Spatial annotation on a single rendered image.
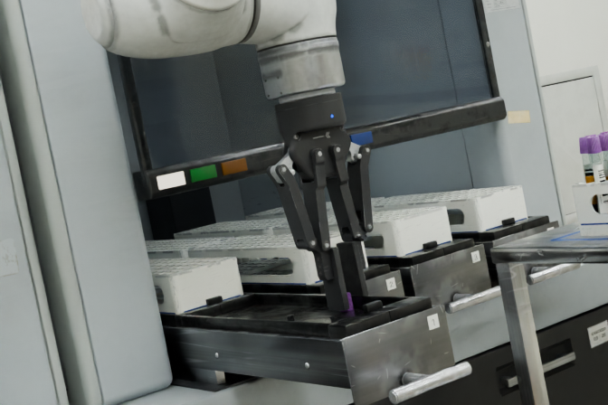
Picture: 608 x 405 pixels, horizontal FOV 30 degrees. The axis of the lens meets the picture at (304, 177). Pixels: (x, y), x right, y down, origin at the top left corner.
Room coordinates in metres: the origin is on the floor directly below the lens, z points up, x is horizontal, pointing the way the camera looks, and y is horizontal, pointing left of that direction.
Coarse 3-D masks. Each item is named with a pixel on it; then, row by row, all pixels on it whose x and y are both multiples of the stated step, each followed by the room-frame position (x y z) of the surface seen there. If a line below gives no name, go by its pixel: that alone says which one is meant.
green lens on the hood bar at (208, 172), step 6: (198, 168) 1.37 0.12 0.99; (204, 168) 1.37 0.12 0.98; (210, 168) 1.38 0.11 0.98; (192, 174) 1.36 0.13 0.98; (198, 174) 1.37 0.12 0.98; (204, 174) 1.37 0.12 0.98; (210, 174) 1.38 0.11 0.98; (216, 174) 1.38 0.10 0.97; (192, 180) 1.36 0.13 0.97; (198, 180) 1.37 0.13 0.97
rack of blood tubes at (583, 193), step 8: (576, 184) 1.34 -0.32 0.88; (584, 184) 1.33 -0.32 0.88; (592, 184) 1.32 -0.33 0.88; (600, 184) 1.31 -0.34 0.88; (576, 192) 1.34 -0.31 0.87; (584, 192) 1.33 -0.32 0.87; (592, 192) 1.32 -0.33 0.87; (600, 192) 1.31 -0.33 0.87; (576, 200) 1.34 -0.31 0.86; (584, 200) 1.33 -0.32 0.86; (576, 208) 1.34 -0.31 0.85; (584, 208) 1.33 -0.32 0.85; (592, 208) 1.33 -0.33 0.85; (584, 216) 1.34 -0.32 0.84; (592, 216) 1.33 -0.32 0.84; (600, 216) 1.32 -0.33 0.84; (584, 232) 1.34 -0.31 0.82; (592, 232) 1.33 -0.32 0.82; (600, 232) 1.32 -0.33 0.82
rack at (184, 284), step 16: (160, 272) 1.44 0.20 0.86; (176, 272) 1.41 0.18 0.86; (192, 272) 1.39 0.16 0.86; (208, 272) 1.41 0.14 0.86; (224, 272) 1.42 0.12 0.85; (160, 288) 1.56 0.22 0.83; (176, 288) 1.38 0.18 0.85; (192, 288) 1.39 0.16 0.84; (208, 288) 1.40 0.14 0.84; (224, 288) 1.42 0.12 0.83; (240, 288) 1.43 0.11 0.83; (160, 304) 1.41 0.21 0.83; (176, 304) 1.38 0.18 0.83; (192, 304) 1.39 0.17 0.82
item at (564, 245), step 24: (528, 240) 1.39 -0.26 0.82; (552, 240) 1.35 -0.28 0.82; (576, 240) 1.31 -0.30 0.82; (600, 240) 1.28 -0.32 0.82; (504, 264) 1.38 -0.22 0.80; (504, 288) 1.38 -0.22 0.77; (528, 312) 1.38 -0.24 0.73; (528, 336) 1.38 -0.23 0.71; (528, 360) 1.37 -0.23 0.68; (528, 384) 1.37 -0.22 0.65
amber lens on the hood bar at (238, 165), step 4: (236, 160) 1.40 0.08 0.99; (240, 160) 1.40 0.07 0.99; (244, 160) 1.41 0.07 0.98; (224, 164) 1.39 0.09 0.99; (228, 164) 1.39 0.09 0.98; (232, 164) 1.39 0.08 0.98; (236, 164) 1.40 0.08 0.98; (240, 164) 1.40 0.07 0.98; (244, 164) 1.41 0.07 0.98; (224, 168) 1.39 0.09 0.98; (228, 168) 1.39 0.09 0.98; (232, 168) 1.39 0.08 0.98; (236, 168) 1.40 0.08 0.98; (240, 168) 1.40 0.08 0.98; (244, 168) 1.40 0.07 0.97; (224, 172) 1.39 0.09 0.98; (228, 172) 1.39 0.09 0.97; (232, 172) 1.39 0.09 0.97; (236, 172) 1.40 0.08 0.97
